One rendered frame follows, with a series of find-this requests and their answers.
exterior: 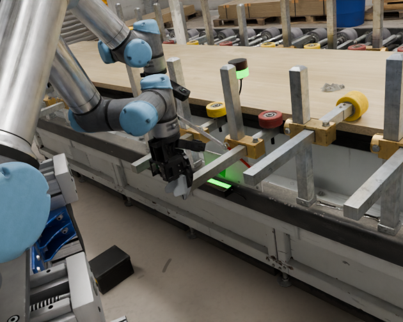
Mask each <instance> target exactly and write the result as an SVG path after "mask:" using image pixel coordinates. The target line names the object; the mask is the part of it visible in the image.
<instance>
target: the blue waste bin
mask: <svg viewBox="0 0 403 322"><path fill-rule="evenodd" d="M364 18H365V0H336V27H356V26H360V25H362V24H364Z"/></svg>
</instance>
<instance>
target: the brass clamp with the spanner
mask: <svg viewBox="0 0 403 322"><path fill-rule="evenodd" d="M258 140H259V142H257V143H253V142H252V141H253V137H250V136H247V135H245V136H244V137H243V138H241V139H239V140H235V139H231V138H230V134H229V135H227V136H226V137H225V140H224V142H227V143H228V144H229V145H230V148H231V149H233V148H234V147H236V146H238V145H242V146H246V151H247V155H246V156H245V157H249V158H253V159H257V158H259V157H261V156H262V155H263V154H264V153H265V145H264V140H263V139H259V138H258Z"/></svg>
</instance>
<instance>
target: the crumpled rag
mask: <svg viewBox="0 0 403 322"><path fill-rule="evenodd" d="M321 89H322V91H324V92H328V91H332V92H334V91H336V90H341V89H345V85H343V84H340V85H339V84H334V83H332V84H331V85H330V84H329V83H325V85H324V86H323V87H321Z"/></svg>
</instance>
